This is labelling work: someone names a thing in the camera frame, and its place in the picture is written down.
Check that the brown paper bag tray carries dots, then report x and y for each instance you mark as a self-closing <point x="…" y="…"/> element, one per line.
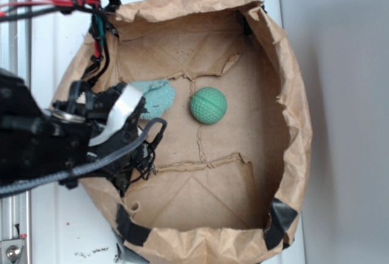
<point x="232" y="191"/>

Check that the light blue terry cloth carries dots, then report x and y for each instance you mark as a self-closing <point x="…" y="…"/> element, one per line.
<point x="159" y="97"/>

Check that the silver metal corner bracket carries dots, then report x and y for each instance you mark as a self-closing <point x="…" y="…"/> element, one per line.
<point x="12" y="251"/>

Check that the aluminium frame rail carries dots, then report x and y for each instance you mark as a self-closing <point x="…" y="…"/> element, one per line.
<point x="16" y="210"/>

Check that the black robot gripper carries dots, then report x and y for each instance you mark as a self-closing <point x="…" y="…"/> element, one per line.
<point x="115" y="146"/>

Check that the green dimpled rubber ball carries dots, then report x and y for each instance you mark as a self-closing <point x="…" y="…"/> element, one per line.
<point x="208" y="105"/>

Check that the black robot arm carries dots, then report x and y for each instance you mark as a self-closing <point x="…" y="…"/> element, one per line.
<point x="35" y="146"/>

